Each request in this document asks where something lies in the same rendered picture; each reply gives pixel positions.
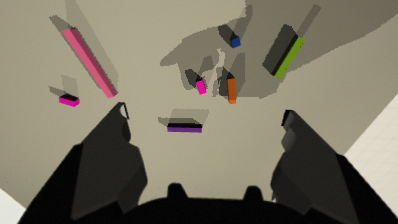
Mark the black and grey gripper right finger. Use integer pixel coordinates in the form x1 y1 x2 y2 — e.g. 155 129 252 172
270 110 398 224

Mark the orange rod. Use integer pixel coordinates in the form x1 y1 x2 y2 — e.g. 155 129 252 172
227 76 236 104

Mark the lime green rod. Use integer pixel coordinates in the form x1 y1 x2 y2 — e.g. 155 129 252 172
271 36 305 79

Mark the purple rod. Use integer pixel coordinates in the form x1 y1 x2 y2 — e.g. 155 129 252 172
167 124 202 133

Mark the pink rod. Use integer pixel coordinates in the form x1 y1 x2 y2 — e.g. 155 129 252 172
63 29 117 98

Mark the small blue cube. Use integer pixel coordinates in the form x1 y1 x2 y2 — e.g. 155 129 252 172
230 36 241 48

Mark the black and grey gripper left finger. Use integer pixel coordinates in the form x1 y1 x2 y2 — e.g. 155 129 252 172
17 102 148 224

